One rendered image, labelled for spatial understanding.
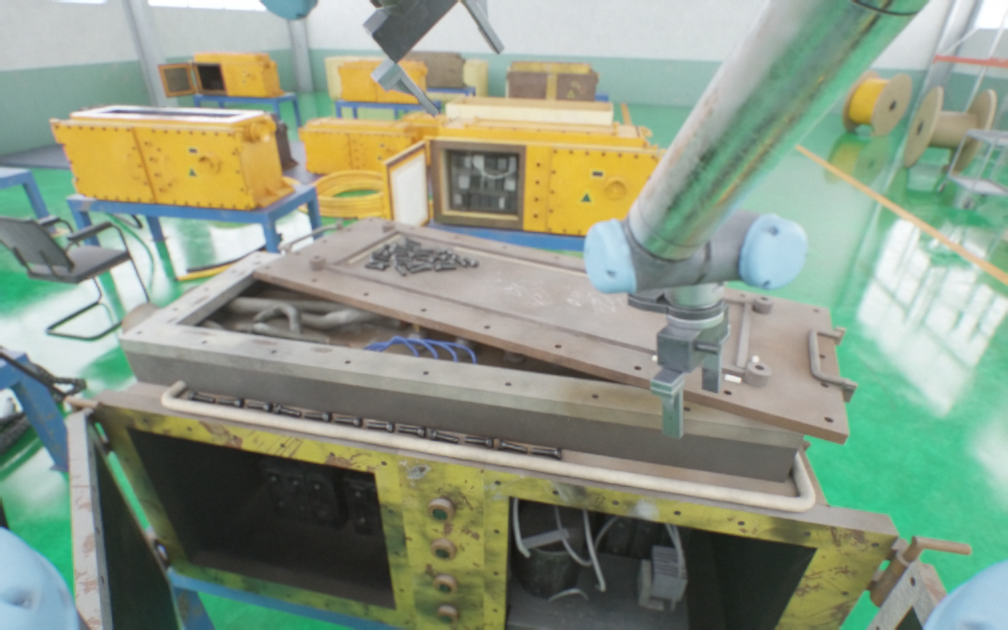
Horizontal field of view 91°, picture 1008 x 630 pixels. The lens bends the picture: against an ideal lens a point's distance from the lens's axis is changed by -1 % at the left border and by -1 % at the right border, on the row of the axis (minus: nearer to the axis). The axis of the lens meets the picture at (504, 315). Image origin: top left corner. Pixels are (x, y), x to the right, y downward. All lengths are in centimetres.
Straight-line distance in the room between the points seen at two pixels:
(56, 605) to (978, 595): 42
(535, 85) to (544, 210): 587
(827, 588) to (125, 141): 469
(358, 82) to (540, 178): 704
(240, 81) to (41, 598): 1122
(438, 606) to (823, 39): 120
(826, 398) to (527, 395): 50
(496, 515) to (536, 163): 272
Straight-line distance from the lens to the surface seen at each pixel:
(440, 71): 1240
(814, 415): 96
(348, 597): 140
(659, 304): 72
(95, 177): 509
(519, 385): 90
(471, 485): 95
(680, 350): 69
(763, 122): 38
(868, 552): 105
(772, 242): 57
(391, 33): 77
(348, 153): 739
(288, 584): 146
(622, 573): 139
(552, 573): 124
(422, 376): 93
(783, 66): 36
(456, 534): 106
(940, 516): 317
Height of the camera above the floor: 189
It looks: 30 degrees down
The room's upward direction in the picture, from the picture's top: 1 degrees clockwise
